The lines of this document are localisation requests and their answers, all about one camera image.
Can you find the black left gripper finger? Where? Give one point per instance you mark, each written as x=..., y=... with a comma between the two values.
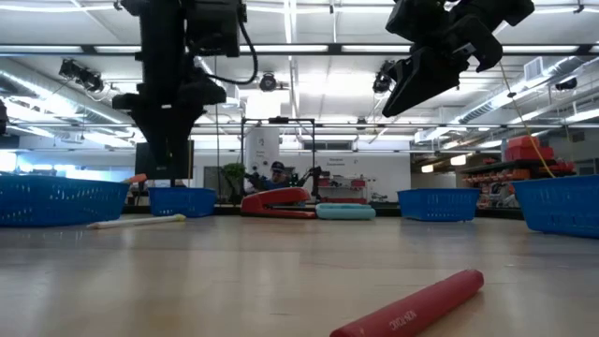
x=152, y=140
x=180, y=138

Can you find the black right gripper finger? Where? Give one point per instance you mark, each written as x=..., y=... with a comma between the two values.
x=423, y=79
x=398, y=71

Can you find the white pencil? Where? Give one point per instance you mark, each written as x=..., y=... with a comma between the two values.
x=135, y=221

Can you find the red pen bottom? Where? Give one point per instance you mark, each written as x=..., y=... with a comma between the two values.
x=416, y=309

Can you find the black background robot arm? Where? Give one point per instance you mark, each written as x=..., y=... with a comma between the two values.
x=309, y=177

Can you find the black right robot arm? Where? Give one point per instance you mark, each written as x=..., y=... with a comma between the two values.
x=496, y=9

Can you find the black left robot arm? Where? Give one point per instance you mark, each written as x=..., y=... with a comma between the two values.
x=161, y=47

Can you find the black monitor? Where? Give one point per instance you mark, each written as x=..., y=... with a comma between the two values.
x=142, y=164

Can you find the blue slotted plastic bin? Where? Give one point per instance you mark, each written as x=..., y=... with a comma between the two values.
x=437, y=204
x=561, y=206
x=182, y=202
x=61, y=201

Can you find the small green tree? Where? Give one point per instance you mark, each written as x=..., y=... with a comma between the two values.
x=234, y=173

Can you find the white cylindrical tank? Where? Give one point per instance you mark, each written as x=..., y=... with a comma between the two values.
x=262, y=150

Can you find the person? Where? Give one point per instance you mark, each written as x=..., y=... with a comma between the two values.
x=277, y=178

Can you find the red stapler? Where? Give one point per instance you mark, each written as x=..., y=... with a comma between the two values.
x=276, y=201

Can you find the small parts organizer rack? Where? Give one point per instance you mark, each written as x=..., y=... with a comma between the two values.
x=496, y=180

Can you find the orange toolbox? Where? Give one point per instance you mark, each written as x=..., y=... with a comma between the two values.
x=526, y=150

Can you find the red parts shelf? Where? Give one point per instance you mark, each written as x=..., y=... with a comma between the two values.
x=346, y=187

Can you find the light blue calculator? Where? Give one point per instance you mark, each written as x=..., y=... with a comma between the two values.
x=346, y=211

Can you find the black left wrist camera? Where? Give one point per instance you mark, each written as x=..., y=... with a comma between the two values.
x=214, y=25

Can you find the black background rig frame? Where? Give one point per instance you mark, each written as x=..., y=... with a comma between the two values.
x=278, y=120

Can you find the black aluminium rig frame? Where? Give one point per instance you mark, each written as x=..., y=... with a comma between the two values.
x=501, y=214

